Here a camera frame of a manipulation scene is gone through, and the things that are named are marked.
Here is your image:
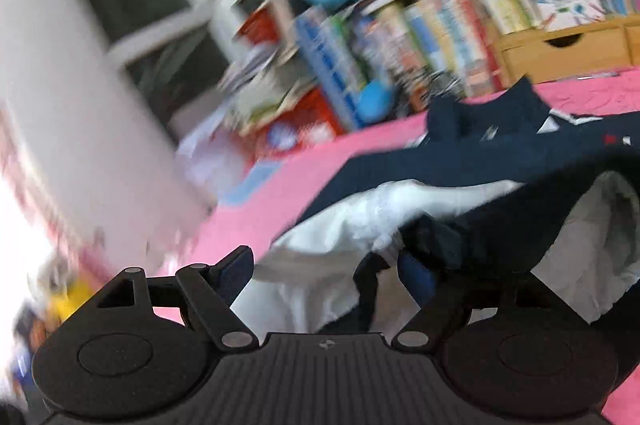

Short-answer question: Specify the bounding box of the white window frame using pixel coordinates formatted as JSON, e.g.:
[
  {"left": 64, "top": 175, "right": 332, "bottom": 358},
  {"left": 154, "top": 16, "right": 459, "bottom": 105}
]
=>
[{"left": 50, "top": 0, "right": 321, "bottom": 136}]

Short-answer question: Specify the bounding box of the row of thin blue books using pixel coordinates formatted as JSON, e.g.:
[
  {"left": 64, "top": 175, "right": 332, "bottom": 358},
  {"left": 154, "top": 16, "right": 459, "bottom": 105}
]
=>
[{"left": 294, "top": 5, "right": 372, "bottom": 132}]

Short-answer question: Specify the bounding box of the large red plastic crate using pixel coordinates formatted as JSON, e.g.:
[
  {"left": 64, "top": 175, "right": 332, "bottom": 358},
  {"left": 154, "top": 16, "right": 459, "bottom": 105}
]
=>
[{"left": 249, "top": 86, "right": 347, "bottom": 162}]

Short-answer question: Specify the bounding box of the stack of paper booklets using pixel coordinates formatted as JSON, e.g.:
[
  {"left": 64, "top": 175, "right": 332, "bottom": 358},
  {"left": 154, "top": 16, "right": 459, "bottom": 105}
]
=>
[{"left": 219, "top": 44, "right": 317, "bottom": 136}]

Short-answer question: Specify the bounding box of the navy and white jacket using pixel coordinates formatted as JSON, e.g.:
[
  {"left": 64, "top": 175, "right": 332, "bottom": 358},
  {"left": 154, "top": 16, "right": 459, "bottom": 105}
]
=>
[{"left": 232, "top": 75, "right": 640, "bottom": 337}]

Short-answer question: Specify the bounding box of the blue plush ball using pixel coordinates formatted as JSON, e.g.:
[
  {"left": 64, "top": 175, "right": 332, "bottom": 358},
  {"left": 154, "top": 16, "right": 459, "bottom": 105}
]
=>
[{"left": 357, "top": 80, "right": 397, "bottom": 124}]

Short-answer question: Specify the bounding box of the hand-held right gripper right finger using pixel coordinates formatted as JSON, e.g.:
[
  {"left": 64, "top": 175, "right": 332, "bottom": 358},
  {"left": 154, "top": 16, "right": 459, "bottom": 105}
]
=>
[{"left": 392, "top": 251, "right": 507, "bottom": 352}]

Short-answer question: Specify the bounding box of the row of thick-spined books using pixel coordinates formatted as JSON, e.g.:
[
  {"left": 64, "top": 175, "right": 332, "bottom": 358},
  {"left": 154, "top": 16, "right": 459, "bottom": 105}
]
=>
[{"left": 350, "top": 0, "right": 502, "bottom": 106}]

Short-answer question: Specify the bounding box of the wooden drawer organizer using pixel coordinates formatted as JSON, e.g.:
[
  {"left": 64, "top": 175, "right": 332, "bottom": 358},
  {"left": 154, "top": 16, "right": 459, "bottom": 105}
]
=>
[{"left": 492, "top": 14, "right": 640, "bottom": 86}]

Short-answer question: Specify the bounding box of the light blue notebook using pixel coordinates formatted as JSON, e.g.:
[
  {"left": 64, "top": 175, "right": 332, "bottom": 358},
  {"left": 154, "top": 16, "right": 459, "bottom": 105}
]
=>
[{"left": 219, "top": 161, "right": 282, "bottom": 206}]

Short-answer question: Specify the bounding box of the black model bicycle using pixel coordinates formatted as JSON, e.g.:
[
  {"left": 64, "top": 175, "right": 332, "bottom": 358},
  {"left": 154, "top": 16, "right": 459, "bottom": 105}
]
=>
[{"left": 399, "top": 69, "right": 467, "bottom": 112}]

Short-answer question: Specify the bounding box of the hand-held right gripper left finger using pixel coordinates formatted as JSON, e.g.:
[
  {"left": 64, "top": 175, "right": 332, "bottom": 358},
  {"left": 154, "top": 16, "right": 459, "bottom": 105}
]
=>
[{"left": 95, "top": 246, "right": 260, "bottom": 352}]

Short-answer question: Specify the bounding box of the pink bunny print blanket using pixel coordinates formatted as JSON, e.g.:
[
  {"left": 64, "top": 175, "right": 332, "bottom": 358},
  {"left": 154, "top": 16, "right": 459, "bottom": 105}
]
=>
[{"left": 150, "top": 69, "right": 640, "bottom": 425}]

